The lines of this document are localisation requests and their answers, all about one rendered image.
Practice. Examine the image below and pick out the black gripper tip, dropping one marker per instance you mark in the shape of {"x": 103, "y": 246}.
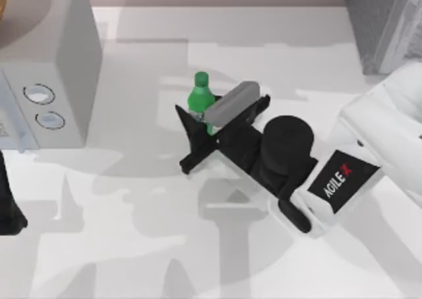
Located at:
{"x": 9, "y": 206}

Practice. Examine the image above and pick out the green bottle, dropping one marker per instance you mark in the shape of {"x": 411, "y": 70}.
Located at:
{"x": 198, "y": 96}

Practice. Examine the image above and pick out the large microwave knob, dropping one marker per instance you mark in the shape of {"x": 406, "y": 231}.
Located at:
{"x": 39, "y": 93}

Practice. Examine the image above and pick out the pale microwave oven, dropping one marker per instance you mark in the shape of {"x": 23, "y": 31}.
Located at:
{"x": 49, "y": 58}

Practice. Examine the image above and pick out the pale grey rounded box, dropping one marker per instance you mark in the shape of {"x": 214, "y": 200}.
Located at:
{"x": 230, "y": 106}

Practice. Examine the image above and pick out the small microwave knob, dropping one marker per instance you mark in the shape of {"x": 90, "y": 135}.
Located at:
{"x": 50, "y": 119}

